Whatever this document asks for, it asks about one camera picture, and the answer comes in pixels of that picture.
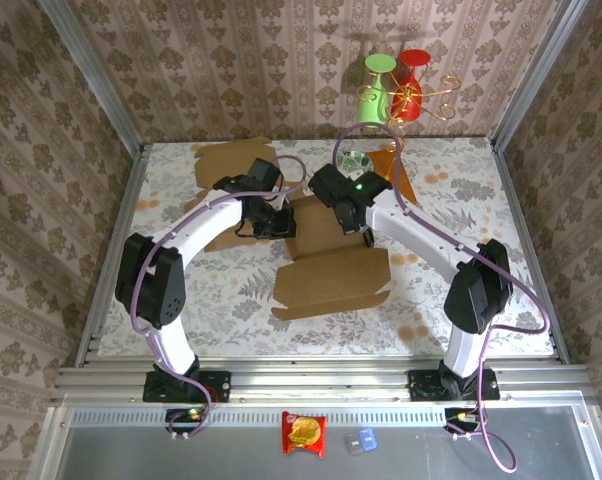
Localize brown cardboard mailer box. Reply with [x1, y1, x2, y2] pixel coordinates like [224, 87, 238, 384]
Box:
[271, 194, 393, 322]
[193, 137, 303, 254]

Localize green leaf pattern bowl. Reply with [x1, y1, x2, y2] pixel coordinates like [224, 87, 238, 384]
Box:
[336, 149, 375, 177]

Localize orange wooden board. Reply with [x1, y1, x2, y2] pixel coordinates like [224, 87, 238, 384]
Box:
[368, 148, 417, 206]

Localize green plastic wine glass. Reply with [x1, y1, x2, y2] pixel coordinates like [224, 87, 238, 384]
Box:
[355, 53, 398, 129]

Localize floral tablecloth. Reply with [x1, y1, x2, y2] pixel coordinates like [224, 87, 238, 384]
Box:
[97, 138, 556, 359]

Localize red plastic wine glass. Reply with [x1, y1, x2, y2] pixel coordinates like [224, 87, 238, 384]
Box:
[389, 48, 431, 123]

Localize small right circuit board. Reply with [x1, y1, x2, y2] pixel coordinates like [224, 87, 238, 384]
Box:
[444, 407, 483, 434]

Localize small circuit board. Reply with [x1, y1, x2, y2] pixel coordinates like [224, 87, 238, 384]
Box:
[444, 407, 483, 434]
[165, 407, 207, 434]

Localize red snack packet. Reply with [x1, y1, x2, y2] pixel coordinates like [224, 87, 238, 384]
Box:
[280, 410, 327, 460]

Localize small left circuit board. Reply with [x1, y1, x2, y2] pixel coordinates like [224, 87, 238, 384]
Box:
[165, 407, 207, 434]

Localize grey metal plate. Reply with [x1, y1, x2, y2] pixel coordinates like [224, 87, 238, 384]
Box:
[55, 404, 598, 480]

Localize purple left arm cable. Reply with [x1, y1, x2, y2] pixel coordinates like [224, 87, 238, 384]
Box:
[130, 153, 311, 441]

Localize gold wire glass rack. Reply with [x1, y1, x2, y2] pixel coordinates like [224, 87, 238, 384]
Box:
[355, 73, 463, 154]

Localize aluminium side rail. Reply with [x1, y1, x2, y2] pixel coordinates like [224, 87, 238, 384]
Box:
[74, 144, 151, 370]
[488, 139, 571, 365]

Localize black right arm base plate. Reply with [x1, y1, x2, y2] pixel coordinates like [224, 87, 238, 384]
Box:
[408, 368, 501, 402]

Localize aluminium mounting rail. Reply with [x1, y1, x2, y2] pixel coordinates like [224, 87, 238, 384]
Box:
[50, 363, 595, 407]

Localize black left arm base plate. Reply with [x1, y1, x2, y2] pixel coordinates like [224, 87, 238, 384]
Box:
[142, 370, 232, 404]

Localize grey slotted cable duct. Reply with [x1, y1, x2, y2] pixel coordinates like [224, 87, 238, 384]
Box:
[70, 409, 450, 428]

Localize aluminium corner post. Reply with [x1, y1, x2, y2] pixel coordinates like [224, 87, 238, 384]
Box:
[489, 0, 590, 152]
[38, 0, 148, 157]

